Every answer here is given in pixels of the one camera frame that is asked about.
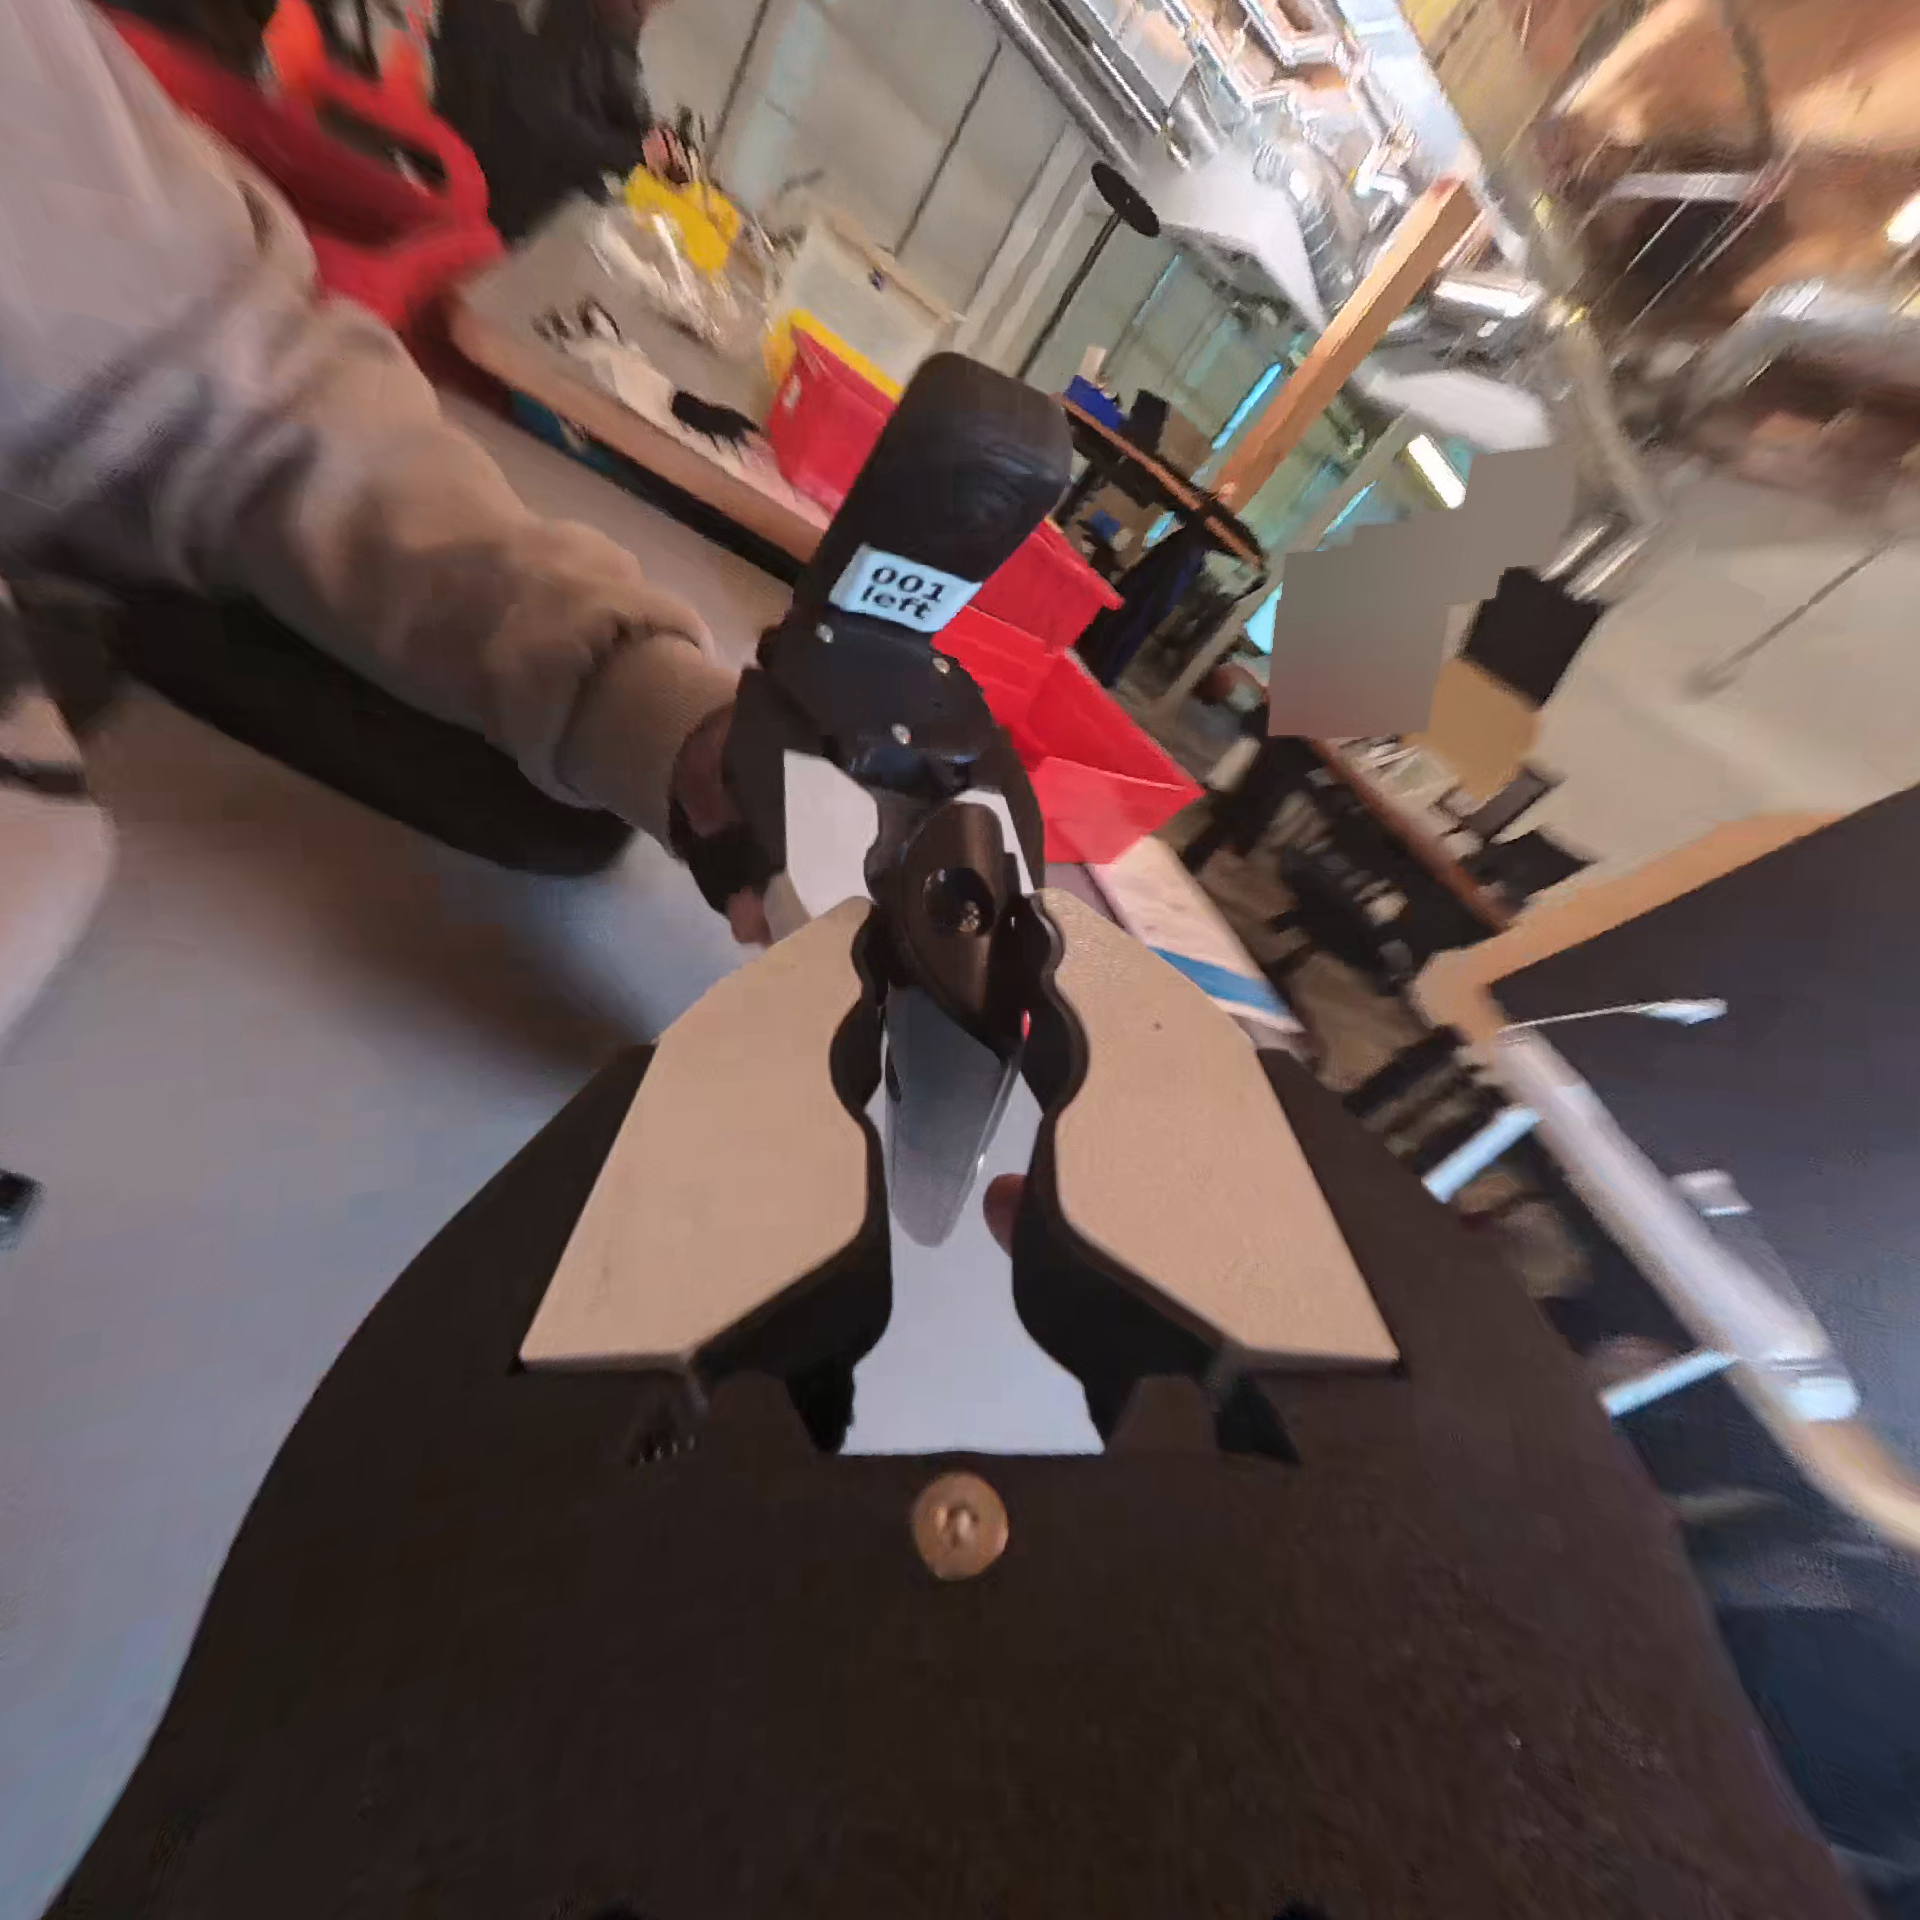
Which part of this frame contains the cluttered wooden table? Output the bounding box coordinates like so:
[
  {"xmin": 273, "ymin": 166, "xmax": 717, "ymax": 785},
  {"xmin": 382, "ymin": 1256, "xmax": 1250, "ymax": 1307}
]
[{"xmin": 447, "ymin": 194, "xmax": 845, "ymax": 578}]

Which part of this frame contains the red plastic basket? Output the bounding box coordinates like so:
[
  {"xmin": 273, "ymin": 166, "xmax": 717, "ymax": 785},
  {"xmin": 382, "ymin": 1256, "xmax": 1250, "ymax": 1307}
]
[{"xmin": 118, "ymin": 0, "xmax": 505, "ymax": 338}]

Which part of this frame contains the yellow plastic bin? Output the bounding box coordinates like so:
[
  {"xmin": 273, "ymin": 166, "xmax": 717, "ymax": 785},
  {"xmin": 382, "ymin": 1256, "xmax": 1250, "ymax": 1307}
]
[{"xmin": 760, "ymin": 307, "xmax": 903, "ymax": 395}]

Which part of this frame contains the black square sheet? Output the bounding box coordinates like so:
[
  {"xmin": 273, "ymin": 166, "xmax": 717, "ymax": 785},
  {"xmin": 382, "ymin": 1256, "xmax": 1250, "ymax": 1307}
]
[{"xmin": 1463, "ymin": 570, "xmax": 1606, "ymax": 707}]

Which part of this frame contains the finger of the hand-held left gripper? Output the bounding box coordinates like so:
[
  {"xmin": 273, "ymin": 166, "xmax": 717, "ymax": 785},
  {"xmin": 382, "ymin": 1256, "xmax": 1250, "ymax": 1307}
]
[{"xmin": 778, "ymin": 749, "xmax": 889, "ymax": 921}]

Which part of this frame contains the tan cardboard sheet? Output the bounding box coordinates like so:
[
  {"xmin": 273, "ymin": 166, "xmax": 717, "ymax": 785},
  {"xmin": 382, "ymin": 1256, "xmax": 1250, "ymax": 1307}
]
[{"xmin": 1424, "ymin": 660, "xmax": 1547, "ymax": 797}]

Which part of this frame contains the standing desk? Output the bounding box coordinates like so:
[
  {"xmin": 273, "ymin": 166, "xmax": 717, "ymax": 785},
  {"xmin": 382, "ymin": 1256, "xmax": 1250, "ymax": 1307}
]
[{"xmin": 1056, "ymin": 393, "xmax": 1267, "ymax": 684}]

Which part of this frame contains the black floor lamp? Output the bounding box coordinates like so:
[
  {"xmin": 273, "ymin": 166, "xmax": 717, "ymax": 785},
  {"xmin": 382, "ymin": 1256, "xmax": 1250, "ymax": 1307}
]
[{"xmin": 1018, "ymin": 163, "xmax": 1162, "ymax": 384}]

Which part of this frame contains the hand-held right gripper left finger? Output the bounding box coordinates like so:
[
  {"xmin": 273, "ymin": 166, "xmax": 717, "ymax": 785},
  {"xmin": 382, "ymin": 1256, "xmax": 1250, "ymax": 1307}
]
[{"xmin": 517, "ymin": 897, "xmax": 894, "ymax": 1449}]

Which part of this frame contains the person's left hand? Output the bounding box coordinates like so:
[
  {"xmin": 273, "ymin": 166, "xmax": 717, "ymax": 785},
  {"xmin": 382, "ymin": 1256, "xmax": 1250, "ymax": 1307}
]
[{"xmin": 666, "ymin": 710, "xmax": 777, "ymax": 950}]

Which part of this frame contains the thin white-tipped wire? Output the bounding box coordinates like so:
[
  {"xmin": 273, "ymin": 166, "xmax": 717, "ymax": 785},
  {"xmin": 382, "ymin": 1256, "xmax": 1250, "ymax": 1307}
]
[{"xmin": 1499, "ymin": 997, "xmax": 1730, "ymax": 1038}]

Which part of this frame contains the wooden desk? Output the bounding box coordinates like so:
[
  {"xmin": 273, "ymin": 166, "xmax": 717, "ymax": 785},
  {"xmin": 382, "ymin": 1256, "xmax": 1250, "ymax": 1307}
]
[{"xmin": 1304, "ymin": 736, "xmax": 1519, "ymax": 934}]

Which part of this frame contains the wooden support post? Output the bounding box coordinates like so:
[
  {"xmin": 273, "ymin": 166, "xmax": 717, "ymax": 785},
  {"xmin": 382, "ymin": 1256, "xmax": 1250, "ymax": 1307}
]
[{"xmin": 1216, "ymin": 176, "xmax": 1487, "ymax": 512}]

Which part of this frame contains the red plastic bin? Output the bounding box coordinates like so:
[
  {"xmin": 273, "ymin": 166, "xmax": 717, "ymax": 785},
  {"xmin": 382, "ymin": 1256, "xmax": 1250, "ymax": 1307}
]
[
  {"xmin": 930, "ymin": 600, "xmax": 1207, "ymax": 867},
  {"xmin": 767, "ymin": 328, "xmax": 1123, "ymax": 654}
]

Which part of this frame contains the printed paper sheet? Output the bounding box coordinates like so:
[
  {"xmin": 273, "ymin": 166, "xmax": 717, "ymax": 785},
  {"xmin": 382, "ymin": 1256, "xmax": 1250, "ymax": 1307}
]
[{"xmin": 1101, "ymin": 840, "xmax": 1307, "ymax": 1041}]

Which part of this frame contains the clear plastic box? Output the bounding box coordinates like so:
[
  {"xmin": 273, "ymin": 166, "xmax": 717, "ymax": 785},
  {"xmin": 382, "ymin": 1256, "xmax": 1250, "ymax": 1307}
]
[{"xmin": 778, "ymin": 210, "xmax": 962, "ymax": 350}]

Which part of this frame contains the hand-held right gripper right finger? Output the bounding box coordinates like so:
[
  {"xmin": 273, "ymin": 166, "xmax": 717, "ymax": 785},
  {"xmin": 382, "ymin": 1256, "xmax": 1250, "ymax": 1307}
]
[{"xmin": 1011, "ymin": 884, "xmax": 1402, "ymax": 1461}]

